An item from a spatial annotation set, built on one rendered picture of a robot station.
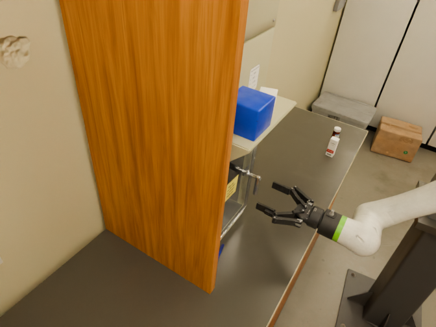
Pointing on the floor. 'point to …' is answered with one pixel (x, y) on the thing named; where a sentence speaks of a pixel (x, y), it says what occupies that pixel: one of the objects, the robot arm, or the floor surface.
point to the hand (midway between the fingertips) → (267, 195)
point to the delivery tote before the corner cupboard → (344, 109)
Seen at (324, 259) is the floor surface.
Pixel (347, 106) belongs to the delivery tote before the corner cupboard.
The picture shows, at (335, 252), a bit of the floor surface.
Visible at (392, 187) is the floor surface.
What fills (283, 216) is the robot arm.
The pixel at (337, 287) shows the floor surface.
